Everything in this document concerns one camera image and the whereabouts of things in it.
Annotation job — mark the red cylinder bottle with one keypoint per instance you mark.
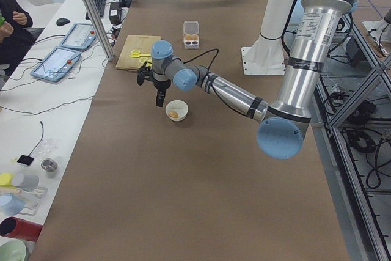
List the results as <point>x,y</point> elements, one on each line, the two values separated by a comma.
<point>21,229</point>

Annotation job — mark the teach pendant near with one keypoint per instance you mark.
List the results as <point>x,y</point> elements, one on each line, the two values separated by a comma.
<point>56,64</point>

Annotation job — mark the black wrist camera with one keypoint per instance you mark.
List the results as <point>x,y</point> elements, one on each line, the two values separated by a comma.
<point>144,73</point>

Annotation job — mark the person in black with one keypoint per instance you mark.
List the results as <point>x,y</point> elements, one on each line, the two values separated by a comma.
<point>16,40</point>

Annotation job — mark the grey cup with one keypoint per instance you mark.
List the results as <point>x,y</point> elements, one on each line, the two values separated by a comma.
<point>25,182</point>

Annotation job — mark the lemon slice by knife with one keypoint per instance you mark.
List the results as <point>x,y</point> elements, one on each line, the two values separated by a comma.
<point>135,53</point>

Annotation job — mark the white pillar mount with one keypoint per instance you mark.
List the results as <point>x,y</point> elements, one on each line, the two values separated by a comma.
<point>265,56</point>

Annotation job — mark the light blue cup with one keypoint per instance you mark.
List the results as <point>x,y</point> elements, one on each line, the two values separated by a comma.
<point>11,204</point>

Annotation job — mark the black keyboard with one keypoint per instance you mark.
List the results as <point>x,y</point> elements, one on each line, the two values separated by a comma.
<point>100,5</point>

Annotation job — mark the clear plastic egg box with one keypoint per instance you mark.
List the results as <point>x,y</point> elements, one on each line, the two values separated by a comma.
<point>191,27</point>

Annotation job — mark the aluminium frame post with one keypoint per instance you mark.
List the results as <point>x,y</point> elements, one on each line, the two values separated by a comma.
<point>99,28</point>

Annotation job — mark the wooden cutting board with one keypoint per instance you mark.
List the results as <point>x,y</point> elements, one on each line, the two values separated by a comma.
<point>143,43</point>

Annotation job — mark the yellow cup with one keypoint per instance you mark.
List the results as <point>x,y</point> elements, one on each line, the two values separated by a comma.
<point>6,179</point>

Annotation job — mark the teach pendant far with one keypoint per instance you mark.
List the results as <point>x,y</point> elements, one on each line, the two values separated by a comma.
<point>79,37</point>

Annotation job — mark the black computer mouse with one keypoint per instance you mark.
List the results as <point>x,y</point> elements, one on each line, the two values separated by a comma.
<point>62,21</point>

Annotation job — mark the white bowl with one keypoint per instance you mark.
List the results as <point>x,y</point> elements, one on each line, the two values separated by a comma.
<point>178,106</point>

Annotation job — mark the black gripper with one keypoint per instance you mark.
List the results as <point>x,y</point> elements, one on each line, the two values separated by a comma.
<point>161,85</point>

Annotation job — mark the black power adapter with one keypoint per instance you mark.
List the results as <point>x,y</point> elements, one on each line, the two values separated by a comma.
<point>115,13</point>

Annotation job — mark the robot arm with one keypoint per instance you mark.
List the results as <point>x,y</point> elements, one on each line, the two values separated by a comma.
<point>284,122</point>

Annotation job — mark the green bowl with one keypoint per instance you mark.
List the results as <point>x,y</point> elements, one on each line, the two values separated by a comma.
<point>14,250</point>

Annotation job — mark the small black square pad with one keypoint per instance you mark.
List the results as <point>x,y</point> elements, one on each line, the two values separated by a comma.
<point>25,160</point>

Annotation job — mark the teach pendant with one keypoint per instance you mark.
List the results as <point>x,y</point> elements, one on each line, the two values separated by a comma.
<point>79,37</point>
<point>56,64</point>

